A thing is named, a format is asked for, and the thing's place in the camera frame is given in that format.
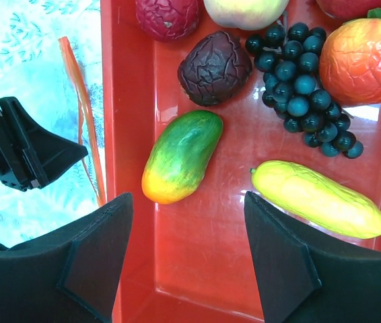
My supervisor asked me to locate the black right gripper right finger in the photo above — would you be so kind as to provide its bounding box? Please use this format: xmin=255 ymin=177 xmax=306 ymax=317
xmin=244 ymin=192 xmax=381 ymax=322

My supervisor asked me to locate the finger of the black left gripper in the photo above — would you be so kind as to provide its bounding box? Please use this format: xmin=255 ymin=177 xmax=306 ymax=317
xmin=0 ymin=97 xmax=88 ymax=192

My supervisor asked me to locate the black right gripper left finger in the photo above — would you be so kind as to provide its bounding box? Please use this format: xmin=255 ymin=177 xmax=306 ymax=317
xmin=0 ymin=192 xmax=133 ymax=322

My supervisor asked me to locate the clear zip bag orange zipper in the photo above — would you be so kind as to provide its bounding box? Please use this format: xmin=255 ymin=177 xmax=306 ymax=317
xmin=0 ymin=38 xmax=106 ymax=246

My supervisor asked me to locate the red plastic tray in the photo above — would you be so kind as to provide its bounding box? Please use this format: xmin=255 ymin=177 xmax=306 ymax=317
xmin=101 ymin=1 xmax=381 ymax=322

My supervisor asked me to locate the dark grape bunch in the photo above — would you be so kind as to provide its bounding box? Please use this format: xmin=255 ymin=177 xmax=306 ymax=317
xmin=245 ymin=22 xmax=364 ymax=159

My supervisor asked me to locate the green orange mango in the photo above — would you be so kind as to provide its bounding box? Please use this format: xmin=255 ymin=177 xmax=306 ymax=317
xmin=141 ymin=110 xmax=223 ymax=205

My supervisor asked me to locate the wrinkled red fruit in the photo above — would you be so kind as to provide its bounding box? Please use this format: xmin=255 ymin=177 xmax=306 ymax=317
xmin=135 ymin=0 xmax=201 ymax=42

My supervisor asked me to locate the orange red tomato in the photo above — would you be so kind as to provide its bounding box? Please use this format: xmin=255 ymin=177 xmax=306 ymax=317
xmin=319 ymin=8 xmax=381 ymax=106

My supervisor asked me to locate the peach fruit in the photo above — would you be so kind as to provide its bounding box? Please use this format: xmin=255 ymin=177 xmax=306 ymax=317
xmin=203 ymin=0 xmax=289 ymax=31

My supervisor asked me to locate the glossy red apple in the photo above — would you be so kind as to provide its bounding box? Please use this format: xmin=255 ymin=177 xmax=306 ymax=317
xmin=316 ymin=0 xmax=381 ymax=20

